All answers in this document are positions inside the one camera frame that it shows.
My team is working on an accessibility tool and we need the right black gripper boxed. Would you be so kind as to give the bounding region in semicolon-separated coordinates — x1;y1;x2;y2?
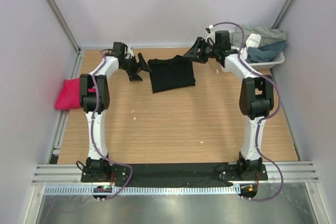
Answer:
183;38;218;65

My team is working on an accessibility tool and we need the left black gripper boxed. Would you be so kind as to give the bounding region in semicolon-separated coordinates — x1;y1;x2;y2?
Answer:
120;53;152;81

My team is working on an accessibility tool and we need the black t shirt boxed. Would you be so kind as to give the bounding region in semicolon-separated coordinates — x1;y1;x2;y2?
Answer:
148;55;196;93

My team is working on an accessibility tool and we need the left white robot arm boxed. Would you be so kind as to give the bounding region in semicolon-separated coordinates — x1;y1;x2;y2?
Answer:
79;42;151;183

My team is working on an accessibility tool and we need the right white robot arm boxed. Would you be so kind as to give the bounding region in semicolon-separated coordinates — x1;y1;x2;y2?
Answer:
184;29;274;182

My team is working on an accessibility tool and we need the white t shirt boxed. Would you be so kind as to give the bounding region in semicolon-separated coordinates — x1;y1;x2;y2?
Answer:
239;33;261;60

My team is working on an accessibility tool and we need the white laundry basket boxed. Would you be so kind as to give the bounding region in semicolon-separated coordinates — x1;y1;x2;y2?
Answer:
228;26;287;70

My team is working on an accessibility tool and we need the teal blue t shirt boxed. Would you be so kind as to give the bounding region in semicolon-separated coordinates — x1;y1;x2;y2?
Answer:
246;41;287;63

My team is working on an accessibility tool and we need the grey t shirt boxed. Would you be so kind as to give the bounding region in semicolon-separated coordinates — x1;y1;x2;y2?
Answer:
231;24;287;47

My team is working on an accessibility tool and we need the folded pink t shirt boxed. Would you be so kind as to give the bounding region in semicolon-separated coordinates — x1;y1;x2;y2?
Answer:
55;78;81;110

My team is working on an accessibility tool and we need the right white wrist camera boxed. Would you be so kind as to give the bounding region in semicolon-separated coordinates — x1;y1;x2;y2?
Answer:
205;25;215;45

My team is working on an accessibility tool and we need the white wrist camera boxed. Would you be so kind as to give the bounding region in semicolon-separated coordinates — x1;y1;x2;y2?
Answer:
205;25;215;45
127;46;134;57

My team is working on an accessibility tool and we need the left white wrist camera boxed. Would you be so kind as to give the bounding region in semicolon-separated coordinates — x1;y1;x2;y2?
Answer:
127;46;134;57

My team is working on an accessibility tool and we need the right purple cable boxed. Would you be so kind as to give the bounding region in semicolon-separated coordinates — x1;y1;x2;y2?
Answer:
206;22;284;203

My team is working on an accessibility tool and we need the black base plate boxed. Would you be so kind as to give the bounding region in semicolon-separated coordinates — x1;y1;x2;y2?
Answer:
80;163;268;188

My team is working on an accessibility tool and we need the slotted cable duct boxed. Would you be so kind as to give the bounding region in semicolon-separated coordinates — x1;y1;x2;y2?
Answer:
44;184;240;196

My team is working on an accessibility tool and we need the aluminium frame rail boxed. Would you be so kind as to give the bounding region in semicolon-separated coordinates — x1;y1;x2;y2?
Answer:
32;161;319;185

